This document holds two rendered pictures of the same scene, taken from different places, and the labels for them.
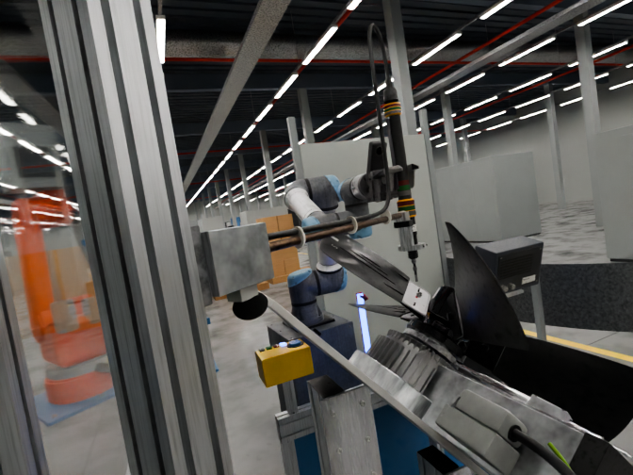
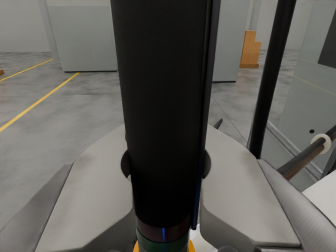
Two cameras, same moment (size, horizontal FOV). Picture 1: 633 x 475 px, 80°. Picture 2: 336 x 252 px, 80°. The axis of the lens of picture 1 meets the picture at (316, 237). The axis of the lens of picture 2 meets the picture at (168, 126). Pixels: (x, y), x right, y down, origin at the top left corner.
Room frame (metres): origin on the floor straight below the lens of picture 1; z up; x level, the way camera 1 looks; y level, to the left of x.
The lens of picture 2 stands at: (1.03, -0.21, 1.62)
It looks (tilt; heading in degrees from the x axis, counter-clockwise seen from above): 28 degrees down; 199
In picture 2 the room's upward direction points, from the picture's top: straight up
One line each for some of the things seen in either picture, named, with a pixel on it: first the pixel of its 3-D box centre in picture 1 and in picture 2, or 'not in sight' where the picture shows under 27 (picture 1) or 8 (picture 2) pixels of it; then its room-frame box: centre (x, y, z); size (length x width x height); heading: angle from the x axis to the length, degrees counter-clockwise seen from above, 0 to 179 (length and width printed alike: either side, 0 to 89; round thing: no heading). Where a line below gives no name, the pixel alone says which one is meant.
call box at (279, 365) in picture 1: (284, 364); not in sight; (1.19, 0.17, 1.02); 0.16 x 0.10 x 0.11; 111
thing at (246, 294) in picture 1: (250, 300); not in sight; (0.47, 0.10, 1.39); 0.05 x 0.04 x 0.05; 146
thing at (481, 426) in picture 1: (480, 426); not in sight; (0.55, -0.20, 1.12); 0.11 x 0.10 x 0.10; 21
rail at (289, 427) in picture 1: (397, 385); not in sight; (1.33, -0.20, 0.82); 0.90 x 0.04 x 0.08; 111
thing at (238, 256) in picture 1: (219, 259); not in sight; (0.44, 0.12, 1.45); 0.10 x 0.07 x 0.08; 146
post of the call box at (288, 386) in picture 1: (289, 393); not in sight; (1.19, 0.17, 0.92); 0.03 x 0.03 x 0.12; 21
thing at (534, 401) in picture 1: (548, 413); not in sight; (0.63, -0.35, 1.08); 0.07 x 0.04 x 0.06; 31
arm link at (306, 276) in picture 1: (302, 285); not in sight; (1.68, 0.09, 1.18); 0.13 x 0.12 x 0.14; 104
